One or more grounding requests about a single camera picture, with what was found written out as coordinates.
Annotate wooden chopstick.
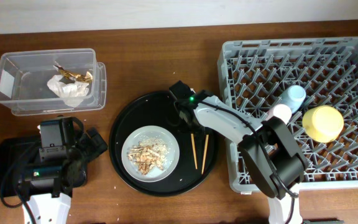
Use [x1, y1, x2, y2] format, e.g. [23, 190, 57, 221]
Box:
[201, 134, 209, 175]
[191, 133, 198, 170]

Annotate grey plate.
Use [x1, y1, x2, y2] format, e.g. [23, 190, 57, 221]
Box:
[121, 126, 180, 183]

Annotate white napkin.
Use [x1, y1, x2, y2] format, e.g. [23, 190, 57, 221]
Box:
[47, 75, 90, 108]

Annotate food scraps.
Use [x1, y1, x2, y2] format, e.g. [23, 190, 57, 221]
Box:
[127, 138, 169, 175]

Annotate gold snack wrapper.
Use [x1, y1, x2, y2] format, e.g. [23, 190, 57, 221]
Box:
[54, 65, 93, 83]

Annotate pink plastic cup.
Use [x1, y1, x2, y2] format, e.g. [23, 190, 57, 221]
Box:
[265, 104, 292, 124]

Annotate blue plastic cup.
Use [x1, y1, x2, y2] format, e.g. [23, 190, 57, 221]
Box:
[280, 85, 306, 113]

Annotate yellow plastic bowl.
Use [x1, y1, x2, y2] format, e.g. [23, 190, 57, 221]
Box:
[302, 105, 344, 143]

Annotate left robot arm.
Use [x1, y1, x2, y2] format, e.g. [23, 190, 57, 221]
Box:
[0, 128, 108, 223]

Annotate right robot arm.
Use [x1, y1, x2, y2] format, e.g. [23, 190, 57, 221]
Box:
[170, 89, 308, 223]

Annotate clear plastic waste bin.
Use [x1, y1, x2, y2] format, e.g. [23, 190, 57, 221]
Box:
[0, 49, 107, 116]

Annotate grey dishwasher rack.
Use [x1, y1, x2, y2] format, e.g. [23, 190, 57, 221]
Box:
[217, 37, 358, 190]

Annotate round black serving tray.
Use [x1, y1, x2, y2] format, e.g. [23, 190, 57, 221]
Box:
[109, 91, 219, 197]

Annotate black rectangular tray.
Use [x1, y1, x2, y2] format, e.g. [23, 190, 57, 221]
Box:
[0, 136, 88, 198]

